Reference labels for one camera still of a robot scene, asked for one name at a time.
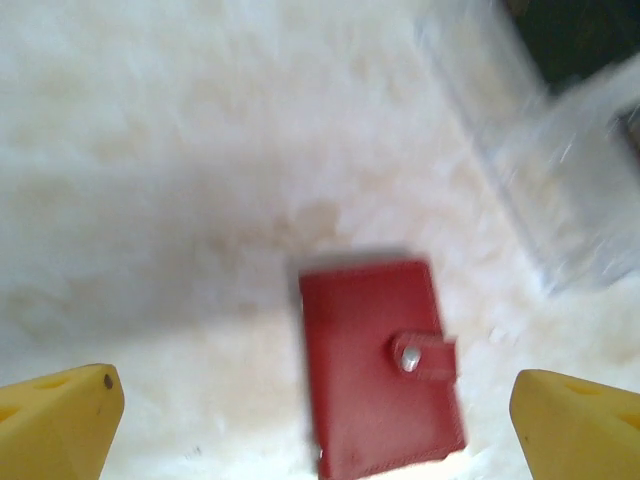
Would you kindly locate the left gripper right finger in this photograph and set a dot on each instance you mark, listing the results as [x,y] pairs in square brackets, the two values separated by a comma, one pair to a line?
[580,430]

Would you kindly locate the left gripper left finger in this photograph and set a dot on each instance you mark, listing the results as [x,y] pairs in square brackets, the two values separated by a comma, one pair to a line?
[55,430]

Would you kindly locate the clear acrylic card stand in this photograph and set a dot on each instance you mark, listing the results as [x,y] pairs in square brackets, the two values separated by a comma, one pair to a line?
[540,200]

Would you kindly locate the red card holder wallet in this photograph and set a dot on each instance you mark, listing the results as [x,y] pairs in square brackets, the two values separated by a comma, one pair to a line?
[370,390]

